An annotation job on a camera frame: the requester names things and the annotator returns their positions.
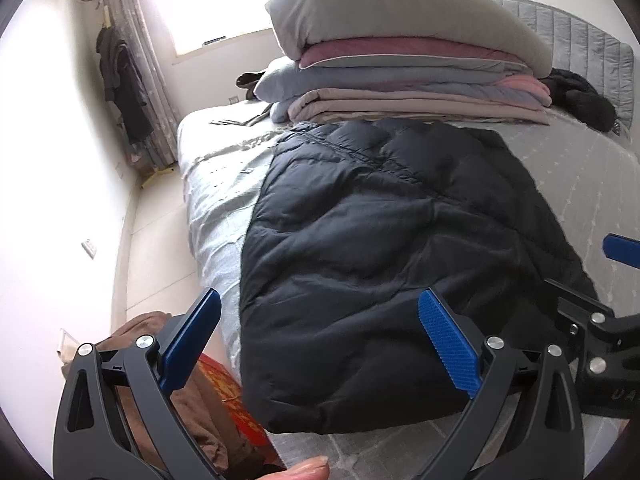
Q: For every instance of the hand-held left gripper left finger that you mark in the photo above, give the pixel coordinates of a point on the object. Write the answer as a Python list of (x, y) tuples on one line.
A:
[(192, 340)]

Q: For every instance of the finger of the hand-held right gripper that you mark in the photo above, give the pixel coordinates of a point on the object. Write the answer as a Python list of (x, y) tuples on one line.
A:
[(570, 305), (620, 248)]

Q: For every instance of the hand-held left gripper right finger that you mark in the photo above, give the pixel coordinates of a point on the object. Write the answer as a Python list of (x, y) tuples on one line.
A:
[(450, 345)]

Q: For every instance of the black puffer jacket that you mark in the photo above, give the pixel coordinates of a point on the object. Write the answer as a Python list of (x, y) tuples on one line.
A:
[(390, 260)]

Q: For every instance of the hanging dark clothes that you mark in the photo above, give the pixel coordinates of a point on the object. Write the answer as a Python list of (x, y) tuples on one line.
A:
[(122, 85)]

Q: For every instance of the person's left hand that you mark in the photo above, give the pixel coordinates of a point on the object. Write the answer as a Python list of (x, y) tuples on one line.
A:
[(305, 469)]

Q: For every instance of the red patterned cloth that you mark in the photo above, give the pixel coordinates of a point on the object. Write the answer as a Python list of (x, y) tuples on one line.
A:
[(235, 400)]

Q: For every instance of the bed with grey checked cover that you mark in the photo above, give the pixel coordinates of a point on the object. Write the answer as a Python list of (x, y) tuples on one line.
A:
[(575, 170)]

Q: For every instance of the brown cloth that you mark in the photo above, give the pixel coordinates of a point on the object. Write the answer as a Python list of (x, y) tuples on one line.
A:
[(210, 430)]

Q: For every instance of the black fleece garment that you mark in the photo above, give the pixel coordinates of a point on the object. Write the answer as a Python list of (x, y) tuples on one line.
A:
[(585, 97)]

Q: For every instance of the yellow rack base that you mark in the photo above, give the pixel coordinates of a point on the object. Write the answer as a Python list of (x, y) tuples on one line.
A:
[(160, 176)]

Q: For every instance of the pink folded blanket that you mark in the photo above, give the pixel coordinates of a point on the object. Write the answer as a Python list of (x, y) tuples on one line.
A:
[(525, 85)]

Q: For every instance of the grey quilted headboard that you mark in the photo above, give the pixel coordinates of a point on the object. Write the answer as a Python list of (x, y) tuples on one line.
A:
[(590, 35)]

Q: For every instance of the stack of folded quilts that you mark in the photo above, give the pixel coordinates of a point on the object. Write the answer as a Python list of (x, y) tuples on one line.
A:
[(400, 106)]

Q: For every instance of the small black cloth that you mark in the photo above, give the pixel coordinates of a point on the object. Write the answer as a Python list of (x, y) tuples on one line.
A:
[(247, 81)]

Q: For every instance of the blue-grey folded quilt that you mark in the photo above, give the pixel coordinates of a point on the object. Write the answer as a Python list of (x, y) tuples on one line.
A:
[(350, 80)]

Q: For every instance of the grey patterned curtain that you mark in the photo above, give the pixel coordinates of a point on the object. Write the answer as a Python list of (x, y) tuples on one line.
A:
[(145, 50)]

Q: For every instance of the maroon folded quilt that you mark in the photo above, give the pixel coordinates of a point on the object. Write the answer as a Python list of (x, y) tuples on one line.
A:
[(400, 50)]

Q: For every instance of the bright window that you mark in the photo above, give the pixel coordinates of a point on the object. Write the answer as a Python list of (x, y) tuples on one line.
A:
[(210, 5)]

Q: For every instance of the white wall socket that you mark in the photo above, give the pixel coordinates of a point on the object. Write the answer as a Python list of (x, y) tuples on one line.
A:
[(89, 248)]

